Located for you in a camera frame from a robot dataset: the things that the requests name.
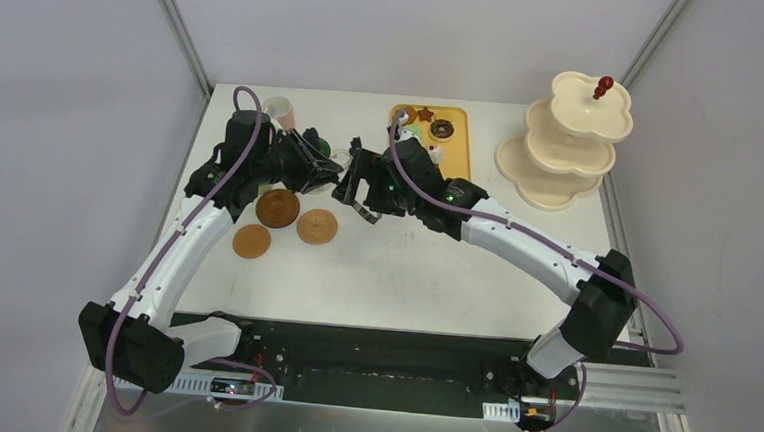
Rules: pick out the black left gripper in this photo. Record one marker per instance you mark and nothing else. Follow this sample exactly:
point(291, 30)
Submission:
point(302, 163)

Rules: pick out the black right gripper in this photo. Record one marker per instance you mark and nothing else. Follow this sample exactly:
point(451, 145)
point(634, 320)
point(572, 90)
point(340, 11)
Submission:
point(359, 179)

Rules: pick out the metal tongs with black tips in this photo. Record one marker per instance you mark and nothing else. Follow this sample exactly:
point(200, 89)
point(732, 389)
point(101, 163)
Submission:
point(369, 216)

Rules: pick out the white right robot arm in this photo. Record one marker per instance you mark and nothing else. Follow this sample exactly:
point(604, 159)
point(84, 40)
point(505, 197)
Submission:
point(594, 287)

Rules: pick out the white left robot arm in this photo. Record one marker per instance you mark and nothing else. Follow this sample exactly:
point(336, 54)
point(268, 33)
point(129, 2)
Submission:
point(131, 337)

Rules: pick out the floral mug with green inside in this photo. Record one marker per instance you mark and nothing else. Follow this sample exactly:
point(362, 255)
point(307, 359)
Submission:
point(338, 155)

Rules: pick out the light woven round coaster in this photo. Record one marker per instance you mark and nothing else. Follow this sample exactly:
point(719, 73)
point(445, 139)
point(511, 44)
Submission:
point(317, 226)

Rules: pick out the dark brown wooden coaster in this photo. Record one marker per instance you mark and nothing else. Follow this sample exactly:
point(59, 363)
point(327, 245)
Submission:
point(277, 208)

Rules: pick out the green frosted donut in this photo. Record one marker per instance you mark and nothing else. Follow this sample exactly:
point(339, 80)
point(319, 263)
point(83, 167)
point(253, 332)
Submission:
point(411, 132)

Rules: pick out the white cupcake with cherry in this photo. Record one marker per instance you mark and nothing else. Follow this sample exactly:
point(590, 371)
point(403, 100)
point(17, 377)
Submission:
point(436, 153)

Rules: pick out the pink mug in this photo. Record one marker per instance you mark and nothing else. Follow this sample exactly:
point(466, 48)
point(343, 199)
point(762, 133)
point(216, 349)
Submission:
point(280, 110)

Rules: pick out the star-shaped chocolate cookie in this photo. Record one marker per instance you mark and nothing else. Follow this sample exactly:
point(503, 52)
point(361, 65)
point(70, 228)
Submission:
point(425, 114)

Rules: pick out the chocolate sprinkled donut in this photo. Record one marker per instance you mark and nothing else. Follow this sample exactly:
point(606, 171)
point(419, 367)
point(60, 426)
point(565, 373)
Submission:
point(441, 130)

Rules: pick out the yellow plastic tray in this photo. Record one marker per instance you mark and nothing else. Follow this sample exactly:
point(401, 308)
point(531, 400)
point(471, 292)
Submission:
point(457, 162)

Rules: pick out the orange round coaster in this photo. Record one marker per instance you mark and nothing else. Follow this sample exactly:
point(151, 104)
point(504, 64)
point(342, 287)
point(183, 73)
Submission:
point(251, 241)

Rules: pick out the cream three-tier cake stand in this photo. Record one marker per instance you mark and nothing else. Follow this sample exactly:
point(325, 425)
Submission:
point(569, 142)

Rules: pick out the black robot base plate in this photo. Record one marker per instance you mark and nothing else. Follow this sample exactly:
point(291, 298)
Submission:
point(391, 370)

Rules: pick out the left aluminium frame post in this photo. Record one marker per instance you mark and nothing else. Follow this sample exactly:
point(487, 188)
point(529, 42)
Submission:
point(183, 37)

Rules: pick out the aluminium frame post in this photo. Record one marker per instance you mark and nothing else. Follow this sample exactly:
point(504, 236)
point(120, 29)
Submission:
point(662, 29)
point(183, 37)

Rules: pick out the right white slotted cable duct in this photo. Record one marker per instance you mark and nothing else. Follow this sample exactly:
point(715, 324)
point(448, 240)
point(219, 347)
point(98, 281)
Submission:
point(502, 412)

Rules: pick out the right aluminium frame post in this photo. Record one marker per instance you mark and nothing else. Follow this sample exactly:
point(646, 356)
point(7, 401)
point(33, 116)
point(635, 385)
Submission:
point(662, 29)

